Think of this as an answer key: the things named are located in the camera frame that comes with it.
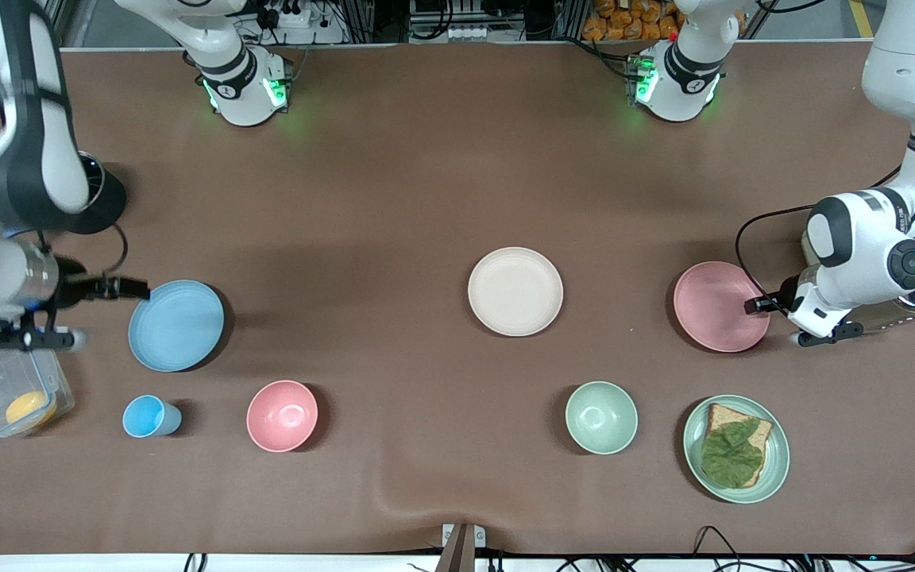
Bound pink plate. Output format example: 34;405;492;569
673;261;772;353

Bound blue plate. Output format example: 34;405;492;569
128;280;226;373

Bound bread slice under lettuce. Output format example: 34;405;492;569
702;403;774;488

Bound yellow round food item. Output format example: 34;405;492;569
5;391;58;430

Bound blue cup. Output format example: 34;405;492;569
122;395;183;439

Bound green lettuce leaf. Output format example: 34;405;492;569
701;419;766;489

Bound green plate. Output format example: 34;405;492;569
683;395;790;504

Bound green bowl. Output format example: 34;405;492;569
566;381;639;455

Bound pink bowl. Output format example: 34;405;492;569
246;380;319;454

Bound beige plate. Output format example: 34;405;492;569
468;247;564;337

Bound orange snack bags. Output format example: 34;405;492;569
581;0;682;42

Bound white power strip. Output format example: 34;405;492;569
261;2;313;30

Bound metal table clamp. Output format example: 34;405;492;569
441;522;487;572

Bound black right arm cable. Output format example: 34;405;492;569
102;224;130;276

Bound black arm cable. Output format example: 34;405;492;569
102;224;130;276
735;165;903;307

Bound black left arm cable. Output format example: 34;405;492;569
735;165;903;307

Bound black loose cable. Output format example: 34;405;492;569
691;524;748;572

